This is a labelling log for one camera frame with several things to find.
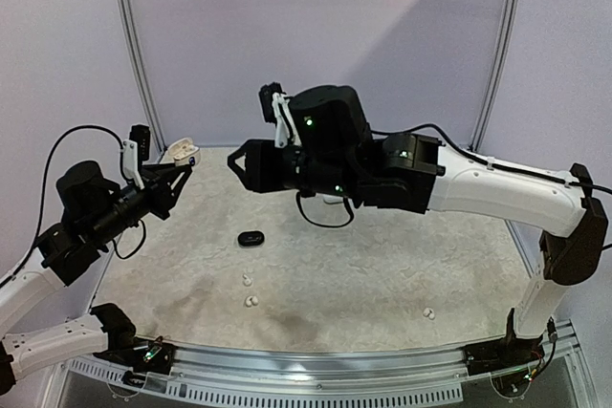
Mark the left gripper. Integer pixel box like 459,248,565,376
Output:
89,161,191,245

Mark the white gold-trimmed charging case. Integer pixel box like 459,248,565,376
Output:
167,138,201,166

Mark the black earbud charging case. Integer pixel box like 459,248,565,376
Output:
237,230,265,247

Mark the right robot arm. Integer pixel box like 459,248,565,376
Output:
228,83,609,366

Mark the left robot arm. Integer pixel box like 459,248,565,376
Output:
1,161,192,393

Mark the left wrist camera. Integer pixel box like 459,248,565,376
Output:
120,124,150,189

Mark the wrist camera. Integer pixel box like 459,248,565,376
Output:
258,82,295,148
120,124,150,189

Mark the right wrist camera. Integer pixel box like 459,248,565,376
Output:
258,82,295,148

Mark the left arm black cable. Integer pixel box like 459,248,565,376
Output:
28,125,147,261

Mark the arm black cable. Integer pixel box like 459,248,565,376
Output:
28,125,147,261
295,123,612,251

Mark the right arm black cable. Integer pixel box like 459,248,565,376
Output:
295,123,612,251

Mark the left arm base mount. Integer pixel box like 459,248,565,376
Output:
93,332,177,376

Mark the aluminium front rail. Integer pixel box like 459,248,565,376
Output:
56,316,582,393

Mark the left aluminium corner post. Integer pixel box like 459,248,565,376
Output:
117,0,166,152

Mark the aluminium corner post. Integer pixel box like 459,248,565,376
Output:
469,0,518,152
117,0,166,152

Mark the white slotted cable duct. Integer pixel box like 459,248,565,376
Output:
65,357,464,407

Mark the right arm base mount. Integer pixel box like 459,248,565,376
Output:
461,325,543,376

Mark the right aluminium corner post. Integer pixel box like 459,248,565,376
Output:
469,0,518,152

